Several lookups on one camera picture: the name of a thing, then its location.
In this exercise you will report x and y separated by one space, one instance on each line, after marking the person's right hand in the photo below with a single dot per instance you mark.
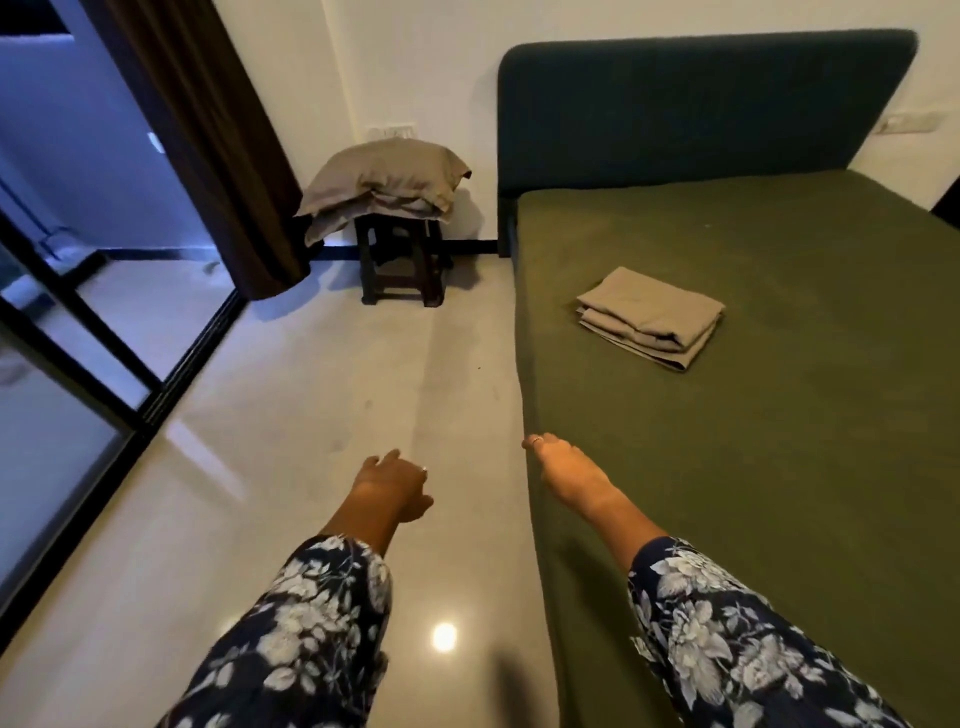
574 474

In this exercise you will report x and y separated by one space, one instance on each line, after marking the person's left hand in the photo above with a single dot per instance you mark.
386 484

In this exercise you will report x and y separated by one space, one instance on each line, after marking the person's right fingers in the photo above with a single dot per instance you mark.
547 446

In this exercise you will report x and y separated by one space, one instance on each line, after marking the person's left thumb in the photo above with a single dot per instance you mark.
418 510

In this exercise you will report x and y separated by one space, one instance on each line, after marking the person's left forearm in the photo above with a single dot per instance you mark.
300 637

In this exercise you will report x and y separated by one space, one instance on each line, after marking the person's right forearm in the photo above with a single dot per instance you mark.
720 637

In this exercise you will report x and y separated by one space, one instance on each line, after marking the folded beige cloth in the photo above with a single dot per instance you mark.
671 356
652 304

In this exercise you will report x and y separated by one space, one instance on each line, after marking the dark wooden stool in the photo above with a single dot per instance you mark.
401 259

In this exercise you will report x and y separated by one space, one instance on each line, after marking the green bedsheet on mattress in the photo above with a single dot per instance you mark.
787 450

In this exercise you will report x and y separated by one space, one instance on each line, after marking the beige pillow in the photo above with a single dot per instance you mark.
352 214
386 172

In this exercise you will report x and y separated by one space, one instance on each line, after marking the dark teal upholstered headboard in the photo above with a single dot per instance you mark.
675 105

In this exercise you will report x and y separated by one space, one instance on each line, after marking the black framed sliding glass door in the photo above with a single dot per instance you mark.
82 330

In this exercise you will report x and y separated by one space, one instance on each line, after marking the brown curtain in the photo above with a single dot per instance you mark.
217 135

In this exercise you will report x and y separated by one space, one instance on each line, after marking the dark bedside furniture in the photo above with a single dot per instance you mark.
948 204

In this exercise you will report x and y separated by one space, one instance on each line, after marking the white wall switch plate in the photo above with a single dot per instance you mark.
909 122
391 132

